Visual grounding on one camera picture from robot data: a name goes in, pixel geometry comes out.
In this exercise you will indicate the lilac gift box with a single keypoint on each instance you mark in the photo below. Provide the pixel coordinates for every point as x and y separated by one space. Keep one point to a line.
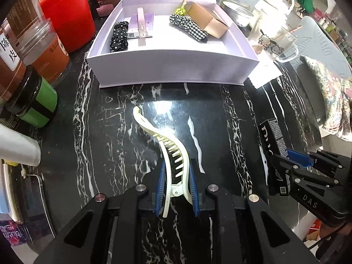
176 60

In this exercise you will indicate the white paper napkin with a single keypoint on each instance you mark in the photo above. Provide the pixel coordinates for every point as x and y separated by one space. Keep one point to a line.
264 73

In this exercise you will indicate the shelf of small bottles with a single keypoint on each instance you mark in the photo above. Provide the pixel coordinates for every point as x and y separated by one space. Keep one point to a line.
330 24

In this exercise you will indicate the small gold box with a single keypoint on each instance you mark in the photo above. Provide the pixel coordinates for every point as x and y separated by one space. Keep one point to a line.
207 19

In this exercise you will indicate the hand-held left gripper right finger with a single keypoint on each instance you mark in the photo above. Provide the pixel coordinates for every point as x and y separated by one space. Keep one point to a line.
194 191

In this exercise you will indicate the rose gold straw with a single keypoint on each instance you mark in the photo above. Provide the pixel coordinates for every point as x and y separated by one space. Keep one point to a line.
287 31

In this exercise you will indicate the green jar with black lid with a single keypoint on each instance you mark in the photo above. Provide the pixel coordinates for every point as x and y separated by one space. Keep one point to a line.
34 103

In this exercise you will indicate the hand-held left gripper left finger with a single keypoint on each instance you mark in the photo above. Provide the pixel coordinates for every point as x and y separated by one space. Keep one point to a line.
159 187

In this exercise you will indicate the pink bar hair clip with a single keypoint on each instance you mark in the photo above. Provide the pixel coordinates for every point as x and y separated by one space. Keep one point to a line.
142 24

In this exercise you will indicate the glass mug with cartoon print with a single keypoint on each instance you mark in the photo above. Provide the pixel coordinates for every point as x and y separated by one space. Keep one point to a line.
272 42

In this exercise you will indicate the yellow lollipop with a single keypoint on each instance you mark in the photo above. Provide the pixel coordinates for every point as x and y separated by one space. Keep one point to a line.
181 8

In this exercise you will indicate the cream hair claw clip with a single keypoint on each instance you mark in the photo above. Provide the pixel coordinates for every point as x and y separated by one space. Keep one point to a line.
167 148

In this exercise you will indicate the small purple box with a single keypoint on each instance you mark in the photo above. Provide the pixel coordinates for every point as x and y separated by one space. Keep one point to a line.
137 29

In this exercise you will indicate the metal bowl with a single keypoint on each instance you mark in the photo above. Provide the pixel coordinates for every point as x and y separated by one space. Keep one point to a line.
239 12

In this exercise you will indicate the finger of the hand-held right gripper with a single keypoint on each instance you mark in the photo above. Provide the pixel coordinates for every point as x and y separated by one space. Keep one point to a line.
299 158
286 163

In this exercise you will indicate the black polka dot scrunchie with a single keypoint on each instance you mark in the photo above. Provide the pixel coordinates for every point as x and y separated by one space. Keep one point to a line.
119 37

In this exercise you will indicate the cluster of clear plastic jars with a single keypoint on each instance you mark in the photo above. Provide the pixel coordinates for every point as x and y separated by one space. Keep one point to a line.
30 46

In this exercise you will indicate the black printed box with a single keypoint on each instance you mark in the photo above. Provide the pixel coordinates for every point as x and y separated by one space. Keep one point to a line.
272 140

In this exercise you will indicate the purple packet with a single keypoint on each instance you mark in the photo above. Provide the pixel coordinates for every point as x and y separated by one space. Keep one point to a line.
11 232

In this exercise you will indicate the red canister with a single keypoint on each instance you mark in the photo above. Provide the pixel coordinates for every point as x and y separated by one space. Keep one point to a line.
68 16

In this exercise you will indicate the floral cloth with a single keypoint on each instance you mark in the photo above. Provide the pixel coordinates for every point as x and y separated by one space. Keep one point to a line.
331 96

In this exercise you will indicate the small pink box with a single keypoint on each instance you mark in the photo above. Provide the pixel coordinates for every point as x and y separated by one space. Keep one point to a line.
104 10

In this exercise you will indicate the black white gingham scrunchie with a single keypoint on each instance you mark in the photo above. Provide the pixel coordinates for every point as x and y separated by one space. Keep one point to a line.
189 27

